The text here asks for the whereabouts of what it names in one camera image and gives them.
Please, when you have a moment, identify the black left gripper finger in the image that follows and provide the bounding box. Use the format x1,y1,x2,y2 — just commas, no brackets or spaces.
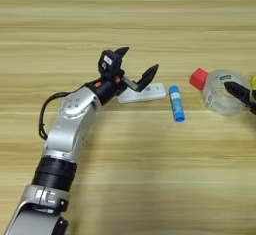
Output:
113,46,131,61
135,63,160,94

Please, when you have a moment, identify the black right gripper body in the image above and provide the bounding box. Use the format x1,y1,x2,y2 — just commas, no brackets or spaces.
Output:
245,88,256,116

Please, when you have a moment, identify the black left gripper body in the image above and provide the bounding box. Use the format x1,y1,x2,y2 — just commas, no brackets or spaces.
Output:
86,73,140,106

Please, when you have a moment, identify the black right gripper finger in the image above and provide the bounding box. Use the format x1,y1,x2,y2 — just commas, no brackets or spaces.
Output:
223,80,252,106

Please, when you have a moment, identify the clear tape roll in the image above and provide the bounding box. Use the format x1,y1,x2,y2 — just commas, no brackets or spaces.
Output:
200,68,253,117

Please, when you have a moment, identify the red cube block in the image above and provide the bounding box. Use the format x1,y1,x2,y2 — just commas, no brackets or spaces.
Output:
188,67,210,92

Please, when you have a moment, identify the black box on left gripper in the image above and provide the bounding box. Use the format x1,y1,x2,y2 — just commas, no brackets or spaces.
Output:
97,49,125,81

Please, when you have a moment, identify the white rectangular device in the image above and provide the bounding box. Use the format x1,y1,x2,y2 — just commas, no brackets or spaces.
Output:
117,82,167,105

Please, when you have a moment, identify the blue glue stick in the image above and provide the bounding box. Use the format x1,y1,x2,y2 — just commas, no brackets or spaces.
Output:
168,84,186,124

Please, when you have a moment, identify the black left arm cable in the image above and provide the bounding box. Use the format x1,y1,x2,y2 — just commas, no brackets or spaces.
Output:
38,84,92,141

